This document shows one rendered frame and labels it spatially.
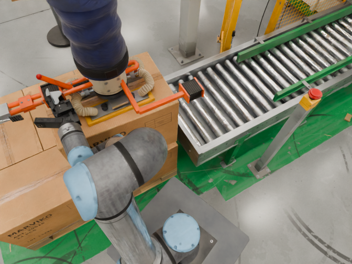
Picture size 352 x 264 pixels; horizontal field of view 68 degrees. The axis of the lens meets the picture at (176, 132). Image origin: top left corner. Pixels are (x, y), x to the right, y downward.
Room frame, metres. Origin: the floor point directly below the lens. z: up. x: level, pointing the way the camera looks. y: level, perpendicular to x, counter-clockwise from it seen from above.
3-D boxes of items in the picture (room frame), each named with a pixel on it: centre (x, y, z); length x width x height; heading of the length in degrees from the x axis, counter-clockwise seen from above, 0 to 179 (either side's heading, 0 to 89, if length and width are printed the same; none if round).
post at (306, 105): (0.90, -0.73, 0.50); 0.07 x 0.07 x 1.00; 32
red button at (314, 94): (0.90, -0.73, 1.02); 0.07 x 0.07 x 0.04
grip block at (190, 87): (0.75, -0.06, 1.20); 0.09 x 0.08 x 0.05; 30
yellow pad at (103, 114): (0.74, 0.28, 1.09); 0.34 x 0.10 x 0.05; 120
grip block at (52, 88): (0.70, 0.54, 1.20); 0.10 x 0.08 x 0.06; 30
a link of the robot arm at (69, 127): (0.51, 0.42, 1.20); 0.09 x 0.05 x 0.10; 122
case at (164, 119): (0.81, 0.35, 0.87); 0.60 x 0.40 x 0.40; 118
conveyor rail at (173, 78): (1.92, -0.80, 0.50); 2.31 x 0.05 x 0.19; 122
